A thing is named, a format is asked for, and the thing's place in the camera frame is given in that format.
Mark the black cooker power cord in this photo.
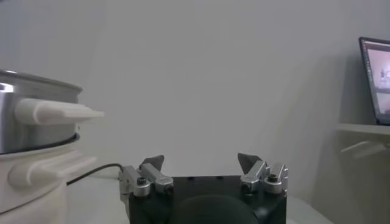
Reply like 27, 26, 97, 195
66, 163, 124, 186

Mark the white electric cooker base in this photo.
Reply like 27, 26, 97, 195
0, 141, 99, 224

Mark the grey open laptop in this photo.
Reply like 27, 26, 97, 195
358, 36, 390, 126

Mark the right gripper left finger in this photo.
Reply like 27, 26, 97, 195
118, 154, 174, 198

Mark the white laptop stand table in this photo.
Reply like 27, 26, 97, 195
335, 122, 390, 161

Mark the stainless steel steamer basket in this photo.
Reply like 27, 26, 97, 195
0, 69, 106, 155

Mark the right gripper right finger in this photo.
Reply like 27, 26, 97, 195
237, 152, 289, 195

